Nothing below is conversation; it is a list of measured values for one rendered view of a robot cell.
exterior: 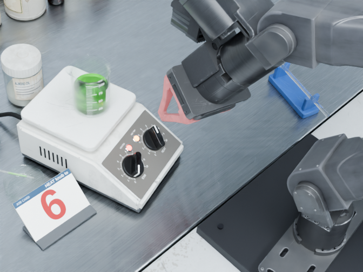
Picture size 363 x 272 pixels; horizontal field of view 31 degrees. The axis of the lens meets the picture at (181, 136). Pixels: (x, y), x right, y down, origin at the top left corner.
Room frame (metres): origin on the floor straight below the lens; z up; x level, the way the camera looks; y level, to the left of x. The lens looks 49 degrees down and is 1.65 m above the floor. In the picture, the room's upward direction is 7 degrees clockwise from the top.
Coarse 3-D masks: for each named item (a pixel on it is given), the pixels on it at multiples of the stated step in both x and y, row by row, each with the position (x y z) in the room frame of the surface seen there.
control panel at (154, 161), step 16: (144, 112) 0.64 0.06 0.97; (144, 128) 0.61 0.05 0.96; (160, 128) 0.62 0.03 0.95; (128, 144) 0.58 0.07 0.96; (144, 144) 0.59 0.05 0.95; (176, 144) 0.61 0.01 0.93; (112, 160) 0.55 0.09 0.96; (144, 160) 0.57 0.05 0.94; (160, 160) 0.58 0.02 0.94; (128, 176) 0.53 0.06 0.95; (144, 176) 0.54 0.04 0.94; (144, 192) 0.52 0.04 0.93
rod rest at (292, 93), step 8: (288, 64) 0.81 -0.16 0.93; (280, 72) 0.80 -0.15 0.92; (272, 80) 0.80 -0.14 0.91; (280, 80) 0.80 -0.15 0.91; (288, 80) 0.80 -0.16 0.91; (280, 88) 0.78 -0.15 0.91; (288, 88) 0.78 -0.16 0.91; (296, 88) 0.78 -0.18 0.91; (288, 96) 0.76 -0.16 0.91; (296, 96) 0.77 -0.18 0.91; (304, 96) 0.77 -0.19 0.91; (296, 104) 0.75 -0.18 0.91; (304, 104) 0.74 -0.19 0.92; (312, 104) 0.74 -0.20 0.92; (304, 112) 0.73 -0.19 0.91; (312, 112) 0.74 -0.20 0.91
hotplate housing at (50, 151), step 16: (128, 112) 0.63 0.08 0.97; (32, 128) 0.58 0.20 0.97; (128, 128) 0.60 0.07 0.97; (32, 144) 0.57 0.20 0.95; (48, 144) 0.56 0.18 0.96; (64, 144) 0.56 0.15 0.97; (112, 144) 0.57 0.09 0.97; (48, 160) 0.56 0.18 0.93; (64, 160) 0.55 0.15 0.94; (80, 160) 0.54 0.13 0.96; (96, 160) 0.54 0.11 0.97; (80, 176) 0.54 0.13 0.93; (96, 176) 0.53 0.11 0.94; (112, 176) 0.52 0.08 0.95; (160, 176) 0.56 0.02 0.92; (112, 192) 0.52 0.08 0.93; (128, 192) 0.51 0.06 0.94
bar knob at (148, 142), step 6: (156, 126) 0.61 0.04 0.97; (150, 132) 0.60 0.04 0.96; (156, 132) 0.60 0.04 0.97; (144, 138) 0.60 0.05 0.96; (150, 138) 0.60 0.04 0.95; (156, 138) 0.59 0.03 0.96; (162, 138) 0.60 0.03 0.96; (150, 144) 0.59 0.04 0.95; (156, 144) 0.59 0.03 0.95; (162, 144) 0.59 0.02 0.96; (156, 150) 0.59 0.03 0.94
